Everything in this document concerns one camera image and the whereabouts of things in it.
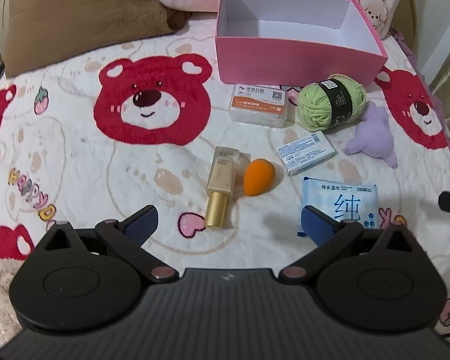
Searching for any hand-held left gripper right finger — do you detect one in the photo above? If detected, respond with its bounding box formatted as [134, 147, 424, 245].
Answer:
[278, 205, 421, 284]

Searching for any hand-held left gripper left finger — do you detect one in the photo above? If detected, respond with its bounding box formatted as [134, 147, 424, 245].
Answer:
[34, 205, 178, 284]

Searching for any blue wet wipes packet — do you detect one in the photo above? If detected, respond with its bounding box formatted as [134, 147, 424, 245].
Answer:
[297, 176, 379, 237]

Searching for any orange makeup sponge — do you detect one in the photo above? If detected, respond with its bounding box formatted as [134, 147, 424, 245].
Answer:
[244, 158, 276, 197]

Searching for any small blue white box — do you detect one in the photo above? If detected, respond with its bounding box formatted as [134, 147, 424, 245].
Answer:
[277, 130, 338, 177]

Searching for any gold foundation bottle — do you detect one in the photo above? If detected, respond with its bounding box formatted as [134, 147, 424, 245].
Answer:
[203, 145, 242, 230]

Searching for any purple plush toy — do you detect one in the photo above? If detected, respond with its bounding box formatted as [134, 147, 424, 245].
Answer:
[343, 102, 399, 169]

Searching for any green yarn ball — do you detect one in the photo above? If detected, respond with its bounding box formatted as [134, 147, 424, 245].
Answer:
[295, 74, 368, 131]

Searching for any pink cardboard box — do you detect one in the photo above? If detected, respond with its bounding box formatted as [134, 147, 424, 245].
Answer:
[214, 0, 388, 85]

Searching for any clear cotton swab box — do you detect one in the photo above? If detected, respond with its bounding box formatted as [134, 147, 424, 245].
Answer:
[229, 82, 290, 126]

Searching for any brown pillow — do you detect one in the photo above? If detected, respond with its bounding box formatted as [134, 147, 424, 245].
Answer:
[2, 0, 193, 79]

